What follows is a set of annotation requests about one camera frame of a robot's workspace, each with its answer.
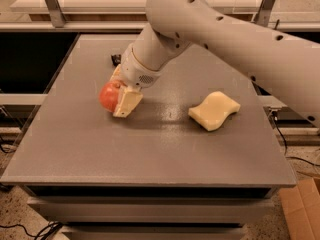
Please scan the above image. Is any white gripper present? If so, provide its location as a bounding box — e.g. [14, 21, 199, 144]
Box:
[110, 44, 161, 118]

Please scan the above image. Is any red apple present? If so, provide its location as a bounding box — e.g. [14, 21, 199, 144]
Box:
[99, 80, 124, 113]

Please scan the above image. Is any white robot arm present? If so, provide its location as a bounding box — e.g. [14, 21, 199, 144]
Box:
[112, 0, 320, 127]

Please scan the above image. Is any yellow wavy sponge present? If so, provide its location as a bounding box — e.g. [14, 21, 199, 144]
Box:
[188, 91, 241, 131]

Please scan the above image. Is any brown cardboard box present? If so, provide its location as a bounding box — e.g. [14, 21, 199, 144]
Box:
[279, 178, 320, 240]

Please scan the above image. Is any metal frame rail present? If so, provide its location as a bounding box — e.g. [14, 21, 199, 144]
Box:
[0, 0, 320, 33]

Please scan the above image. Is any black cable right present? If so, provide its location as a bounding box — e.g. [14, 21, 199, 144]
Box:
[270, 109, 320, 178]

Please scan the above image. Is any black floor cable left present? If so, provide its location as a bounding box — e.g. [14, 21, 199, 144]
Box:
[0, 221, 64, 240]

